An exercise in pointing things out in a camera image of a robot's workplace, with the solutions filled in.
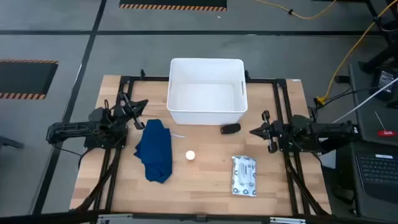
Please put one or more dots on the black laptop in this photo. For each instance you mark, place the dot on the black laptop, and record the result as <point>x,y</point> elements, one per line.
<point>376,169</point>

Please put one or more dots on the black mat with hazard stripes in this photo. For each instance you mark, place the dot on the black mat with hazard stripes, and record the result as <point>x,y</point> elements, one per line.
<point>174,3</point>
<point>25,77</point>

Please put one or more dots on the white packet with blue print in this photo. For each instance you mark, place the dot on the white packet with blue print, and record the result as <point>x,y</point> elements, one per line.
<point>244,175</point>

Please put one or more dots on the black device with label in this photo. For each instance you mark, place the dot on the black device with label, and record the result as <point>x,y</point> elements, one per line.
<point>385,81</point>

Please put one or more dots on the black stand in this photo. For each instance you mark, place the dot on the black stand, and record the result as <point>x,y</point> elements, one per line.
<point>384,56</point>

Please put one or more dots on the silver bracket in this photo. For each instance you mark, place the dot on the silver bracket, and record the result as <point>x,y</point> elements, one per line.
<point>287,220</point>

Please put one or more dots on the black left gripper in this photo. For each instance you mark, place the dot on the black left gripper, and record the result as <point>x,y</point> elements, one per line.
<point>122,109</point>

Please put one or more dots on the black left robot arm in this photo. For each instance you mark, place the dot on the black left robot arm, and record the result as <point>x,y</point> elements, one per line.
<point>71,130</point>

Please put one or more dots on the amber pill bottle white cap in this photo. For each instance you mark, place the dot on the amber pill bottle white cap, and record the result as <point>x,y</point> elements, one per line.
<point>190,155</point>

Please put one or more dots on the black metal table frame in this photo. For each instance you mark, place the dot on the black metal table frame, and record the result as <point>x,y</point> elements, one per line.
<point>278,99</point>

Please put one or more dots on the dark blue cloth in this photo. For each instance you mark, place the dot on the dark blue cloth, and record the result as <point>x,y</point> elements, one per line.
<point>155,149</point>

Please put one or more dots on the grey side table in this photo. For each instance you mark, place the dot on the grey side table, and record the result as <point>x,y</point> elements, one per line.
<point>367,124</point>

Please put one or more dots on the black bandage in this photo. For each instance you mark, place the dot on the black bandage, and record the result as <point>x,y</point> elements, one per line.
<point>230,128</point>

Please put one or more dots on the white perforated plastic basket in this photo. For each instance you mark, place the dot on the white perforated plastic basket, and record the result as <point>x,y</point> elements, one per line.
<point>205,93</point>

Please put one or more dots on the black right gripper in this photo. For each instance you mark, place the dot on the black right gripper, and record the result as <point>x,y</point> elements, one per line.
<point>275,130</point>

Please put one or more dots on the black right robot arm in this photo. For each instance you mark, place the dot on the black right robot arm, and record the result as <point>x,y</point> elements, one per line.
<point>326,130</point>

